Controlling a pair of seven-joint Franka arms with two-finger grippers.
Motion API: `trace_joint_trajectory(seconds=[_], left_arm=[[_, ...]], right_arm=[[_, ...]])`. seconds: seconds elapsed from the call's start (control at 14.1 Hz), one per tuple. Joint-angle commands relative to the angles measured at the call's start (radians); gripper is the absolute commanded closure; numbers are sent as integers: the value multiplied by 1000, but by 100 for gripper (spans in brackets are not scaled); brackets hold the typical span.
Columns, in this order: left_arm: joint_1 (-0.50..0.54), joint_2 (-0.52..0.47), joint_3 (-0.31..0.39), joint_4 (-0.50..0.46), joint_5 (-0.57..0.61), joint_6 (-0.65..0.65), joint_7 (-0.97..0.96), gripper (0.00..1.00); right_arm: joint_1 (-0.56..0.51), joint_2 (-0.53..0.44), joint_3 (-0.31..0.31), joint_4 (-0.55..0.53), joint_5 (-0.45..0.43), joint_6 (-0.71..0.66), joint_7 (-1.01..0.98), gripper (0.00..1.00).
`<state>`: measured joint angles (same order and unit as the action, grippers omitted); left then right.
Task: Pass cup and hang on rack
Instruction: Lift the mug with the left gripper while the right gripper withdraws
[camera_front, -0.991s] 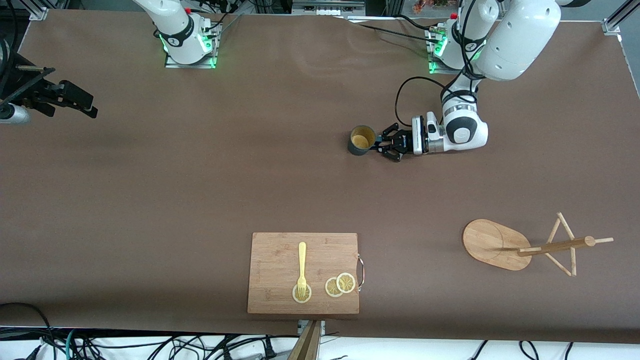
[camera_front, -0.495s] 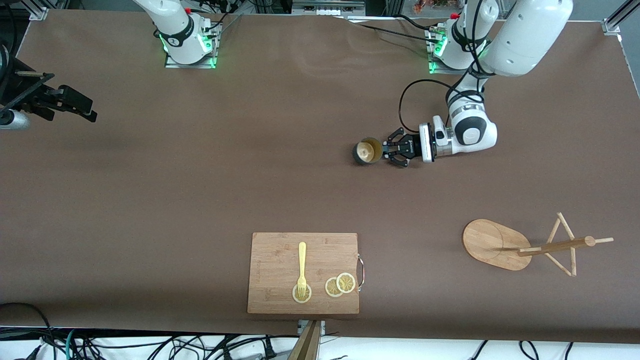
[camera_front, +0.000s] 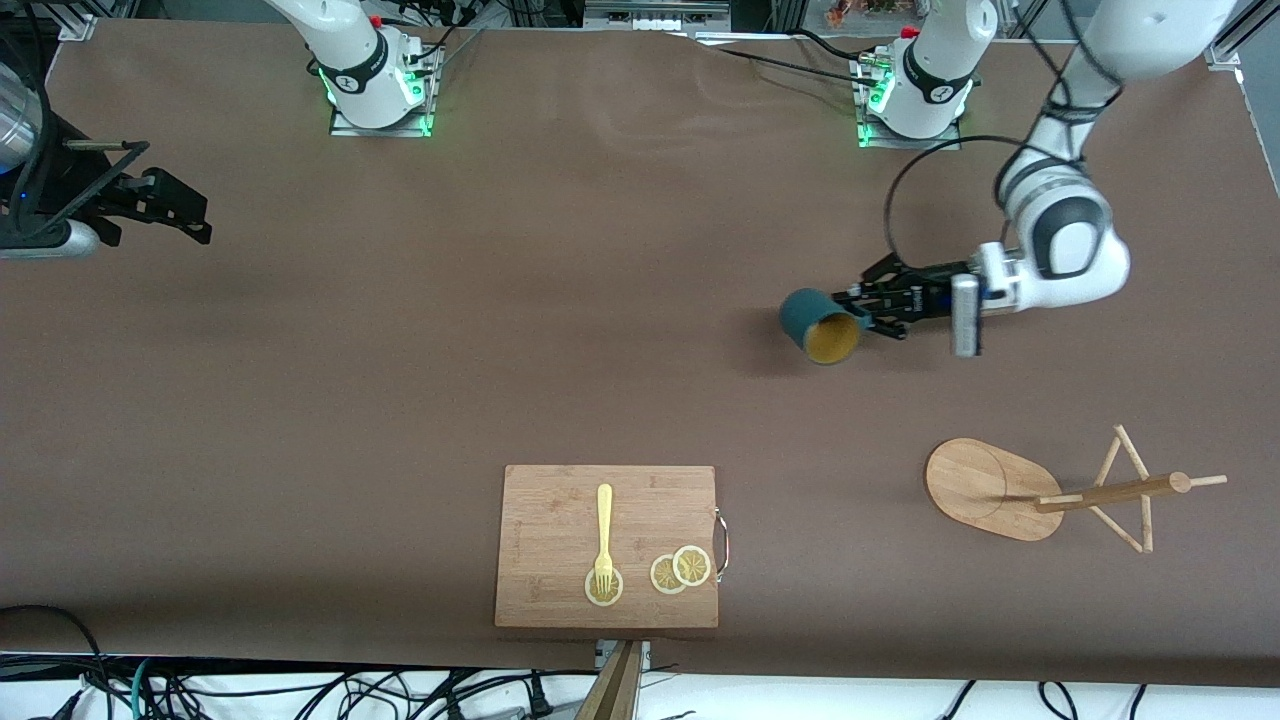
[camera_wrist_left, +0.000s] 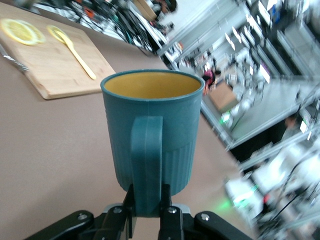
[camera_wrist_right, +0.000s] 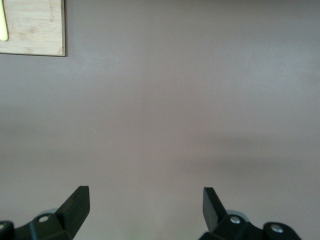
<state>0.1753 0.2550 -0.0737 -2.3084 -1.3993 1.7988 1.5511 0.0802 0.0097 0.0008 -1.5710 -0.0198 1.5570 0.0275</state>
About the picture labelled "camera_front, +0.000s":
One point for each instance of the aluminium frame corner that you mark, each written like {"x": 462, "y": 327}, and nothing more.
{"x": 1225, "y": 52}
{"x": 78, "y": 27}

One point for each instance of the brown wooden beam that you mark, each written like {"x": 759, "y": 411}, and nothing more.
{"x": 612, "y": 695}

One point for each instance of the yellow plastic fork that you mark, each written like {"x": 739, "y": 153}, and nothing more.
{"x": 604, "y": 520}

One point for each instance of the wooden cup rack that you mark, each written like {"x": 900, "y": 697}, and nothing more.
{"x": 975, "y": 490}

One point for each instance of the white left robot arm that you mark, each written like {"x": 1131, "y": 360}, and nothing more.
{"x": 1100, "y": 270}

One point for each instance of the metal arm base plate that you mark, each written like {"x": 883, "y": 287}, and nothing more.
{"x": 880, "y": 140}
{"x": 345, "y": 125}

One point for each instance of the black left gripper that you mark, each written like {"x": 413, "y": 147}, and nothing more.
{"x": 921, "y": 296}

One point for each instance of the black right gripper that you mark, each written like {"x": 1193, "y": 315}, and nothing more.
{"x": 62, "y": 200}

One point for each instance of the grey power strip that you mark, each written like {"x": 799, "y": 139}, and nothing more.
{"x": 655, "y": 15}

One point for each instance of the teal cup with yellow inside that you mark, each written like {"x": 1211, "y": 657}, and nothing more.
{"x": 800, "y": 315}

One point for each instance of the black power plug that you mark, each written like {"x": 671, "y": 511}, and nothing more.
{"x": 540, "y": 700}

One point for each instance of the metal beam bracket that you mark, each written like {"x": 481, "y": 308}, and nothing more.
{"x": 645, "y": 655}

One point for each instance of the yellow lemon slice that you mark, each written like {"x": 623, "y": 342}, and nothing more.
{"x": 692, "y": 566}
{"x": 613, "y": 593}
{"x": 661, "y": 577}

